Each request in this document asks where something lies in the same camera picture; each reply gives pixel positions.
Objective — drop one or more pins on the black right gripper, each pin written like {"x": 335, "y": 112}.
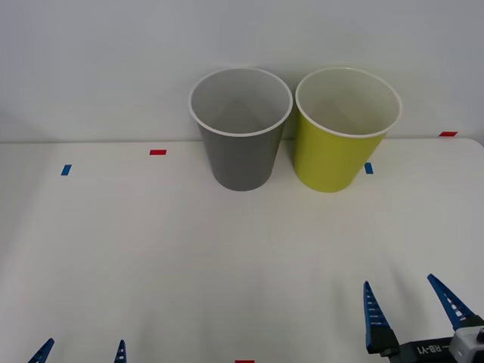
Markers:
{"x": 423, "y": 351}

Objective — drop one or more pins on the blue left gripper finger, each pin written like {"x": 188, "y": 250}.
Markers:
{"x": 42, "y": 351}
{"x": 120, "y": 353}

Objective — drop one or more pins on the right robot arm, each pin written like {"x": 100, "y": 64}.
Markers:
{"x": 469, "y": 346}

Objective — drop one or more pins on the yellow-green plastic waste bin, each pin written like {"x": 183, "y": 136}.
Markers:
{"x": 332, "y": 159}

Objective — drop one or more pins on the grey plastic waste bin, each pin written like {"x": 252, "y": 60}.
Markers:
{"x": 242, "y": 162}

